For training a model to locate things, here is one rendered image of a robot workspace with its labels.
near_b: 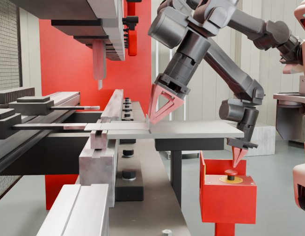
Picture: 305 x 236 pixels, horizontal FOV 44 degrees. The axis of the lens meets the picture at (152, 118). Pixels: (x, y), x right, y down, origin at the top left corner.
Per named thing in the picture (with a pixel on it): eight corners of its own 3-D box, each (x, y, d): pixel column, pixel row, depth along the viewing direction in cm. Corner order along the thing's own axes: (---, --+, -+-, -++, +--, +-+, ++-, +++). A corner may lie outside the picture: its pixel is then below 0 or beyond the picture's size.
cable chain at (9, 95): (4, 104, 131) (4, 92, 130) (-13, 104, 130) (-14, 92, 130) (35, 95, 174) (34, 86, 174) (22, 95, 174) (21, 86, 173)
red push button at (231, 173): (238, 183, 114) (238, 172, 114) (225, 183, 115) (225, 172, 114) (236, 180, 118) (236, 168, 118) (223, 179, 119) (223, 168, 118)
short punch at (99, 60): (103, 90, 73) (102, 40, 72) (93, 90, 73) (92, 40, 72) (106, 87, 83) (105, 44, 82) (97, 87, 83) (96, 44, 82)
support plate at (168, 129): (244, 137, 72) (244, 132, 72) (106, 139, 70) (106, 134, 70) (221, 124, 90) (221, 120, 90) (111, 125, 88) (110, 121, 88)
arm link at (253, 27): (178, -34, 110) (163, -20, 120) (167, 8, 108) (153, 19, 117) (292, 25, 126) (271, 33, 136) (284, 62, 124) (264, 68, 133)
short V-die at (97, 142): (106, 148, 72) (106, 133, 71) (90, 148, 71) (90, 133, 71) (110, 131, 91) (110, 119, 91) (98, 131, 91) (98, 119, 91)
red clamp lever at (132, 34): (138, 56, 92) (138, 15, 91) (121, 56, 92) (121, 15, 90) (138, 56, 94) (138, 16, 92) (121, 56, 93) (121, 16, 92)
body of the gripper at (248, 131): (224, 138, 128) (230, 117, 127) (253, 145, 128) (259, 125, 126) (226, 142, 122) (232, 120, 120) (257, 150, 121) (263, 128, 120)
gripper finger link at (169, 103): (137, 114, 77) (160, 75, 77) (135, 111, 84) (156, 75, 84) (165, 130, 78) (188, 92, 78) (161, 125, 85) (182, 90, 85)
